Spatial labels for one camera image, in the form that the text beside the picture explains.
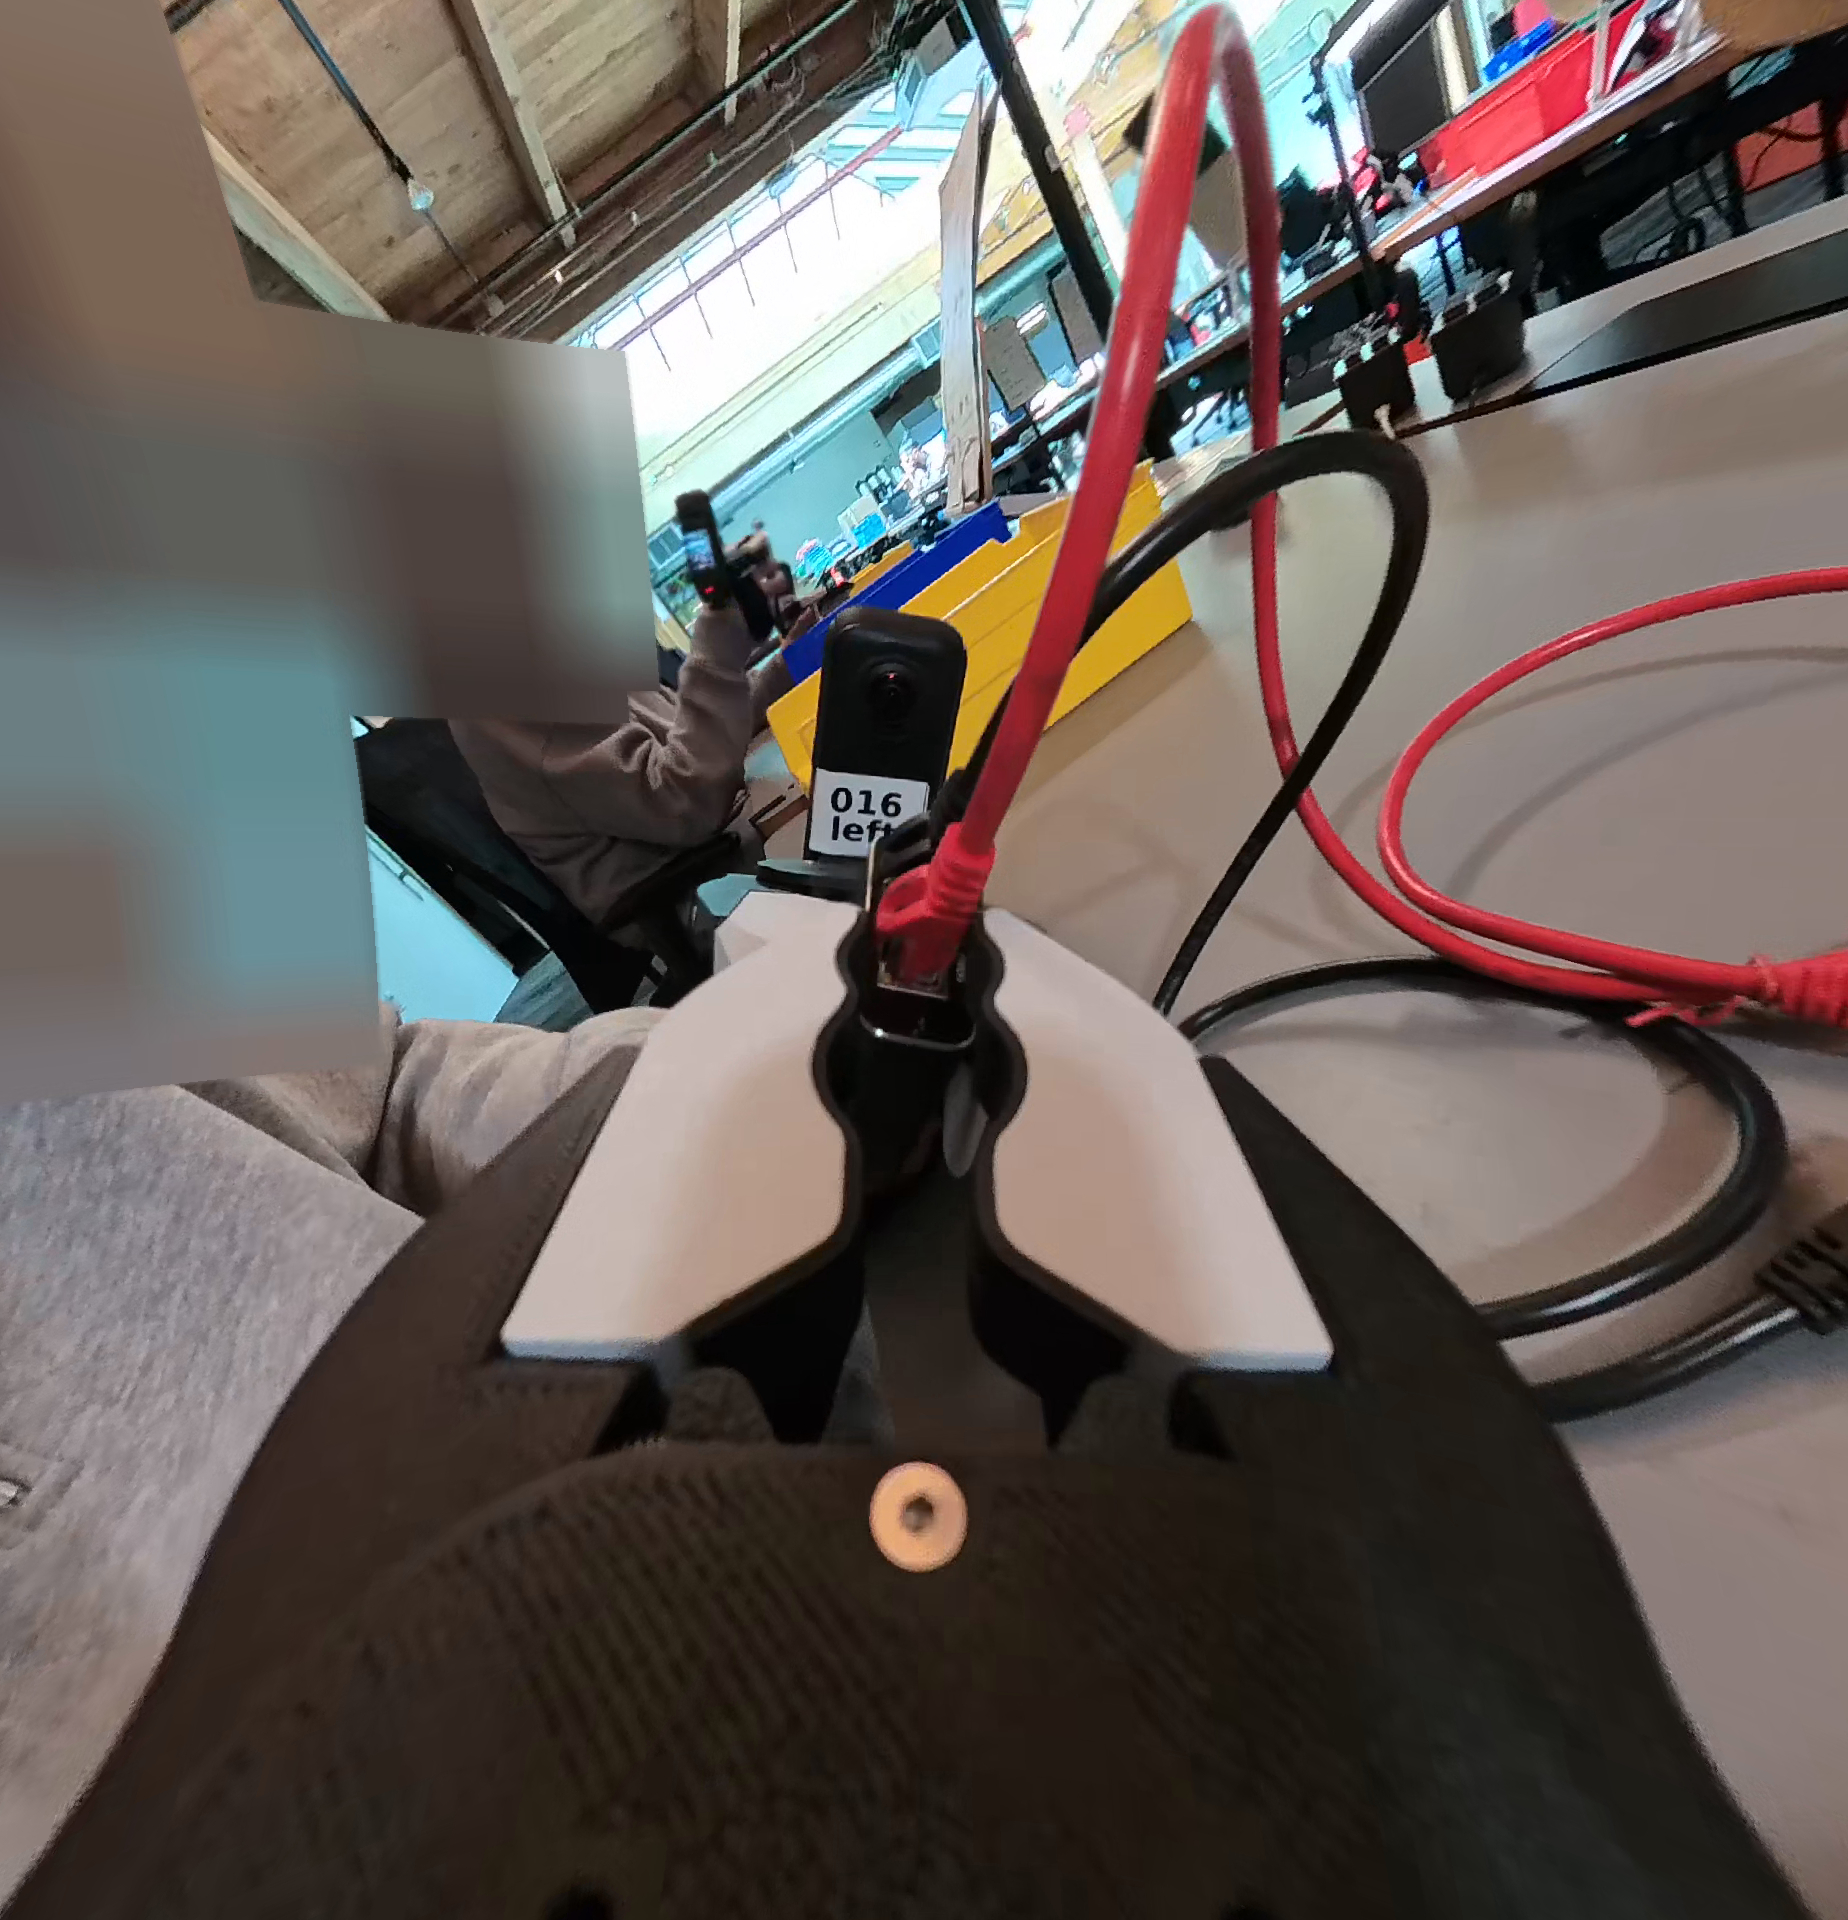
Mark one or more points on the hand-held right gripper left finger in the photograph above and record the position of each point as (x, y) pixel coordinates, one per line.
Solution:
(700, 1184)

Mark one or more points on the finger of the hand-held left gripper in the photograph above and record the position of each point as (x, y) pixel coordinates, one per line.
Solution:
(775, 928)

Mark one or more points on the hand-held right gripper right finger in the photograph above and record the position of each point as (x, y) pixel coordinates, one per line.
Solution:
(1150, 1184)

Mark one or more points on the black ethernet adapter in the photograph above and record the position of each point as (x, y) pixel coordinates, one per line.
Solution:
(910, 1038)

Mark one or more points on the grey desk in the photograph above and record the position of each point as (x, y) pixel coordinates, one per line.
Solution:
(1616, 780)

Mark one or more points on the black desk mat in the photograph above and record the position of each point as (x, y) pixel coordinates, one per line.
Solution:
(1734, 307)

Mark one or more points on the blue plastic bin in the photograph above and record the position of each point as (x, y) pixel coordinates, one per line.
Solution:
(923, 563)

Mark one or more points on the yellow plastic bin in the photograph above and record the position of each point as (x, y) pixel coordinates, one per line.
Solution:
(1121, 644)

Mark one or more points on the black office chair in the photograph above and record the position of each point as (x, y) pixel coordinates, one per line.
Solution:
(444, 839)

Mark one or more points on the tall cardboard sheet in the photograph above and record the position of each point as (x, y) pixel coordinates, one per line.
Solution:
(966, 300)

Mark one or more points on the red twist tie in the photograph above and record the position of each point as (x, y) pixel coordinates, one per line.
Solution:
(1660, 1012)

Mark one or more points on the black charging block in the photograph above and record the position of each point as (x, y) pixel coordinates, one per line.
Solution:
(1478, 345)
(1375, 386)

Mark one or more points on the red plastic bin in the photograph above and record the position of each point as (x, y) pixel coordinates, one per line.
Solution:
(1525, 106)

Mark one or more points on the black metal post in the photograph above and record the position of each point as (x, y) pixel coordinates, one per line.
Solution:
(1052, 136)

